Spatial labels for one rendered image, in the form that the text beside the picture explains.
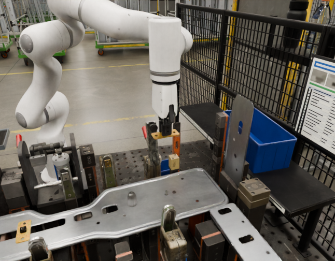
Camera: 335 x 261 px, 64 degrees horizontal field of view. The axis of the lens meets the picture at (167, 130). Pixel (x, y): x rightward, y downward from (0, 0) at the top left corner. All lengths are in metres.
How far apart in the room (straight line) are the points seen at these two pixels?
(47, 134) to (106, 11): 0.71
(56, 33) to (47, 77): 0.19
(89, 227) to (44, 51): 0.58
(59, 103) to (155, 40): 0.70
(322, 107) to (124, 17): 0.72
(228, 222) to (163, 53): 0.56
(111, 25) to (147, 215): 0.59
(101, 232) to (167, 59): 0.55
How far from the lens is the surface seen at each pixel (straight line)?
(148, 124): 0.98
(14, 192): 1.08
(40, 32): 0.98
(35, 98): 1.19
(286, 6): 2.79
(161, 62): 0.71
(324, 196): 1.08
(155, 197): 0.98
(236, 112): 0.96
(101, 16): 0.80
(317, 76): 1.07
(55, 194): 1.12
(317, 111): 1.09
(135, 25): 0.81
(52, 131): 1.33
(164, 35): 0.70
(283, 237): 1.35
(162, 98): 0.73
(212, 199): 0.98
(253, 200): 0.95
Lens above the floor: 1.66
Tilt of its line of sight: 29 degrees down
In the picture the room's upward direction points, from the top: straight up
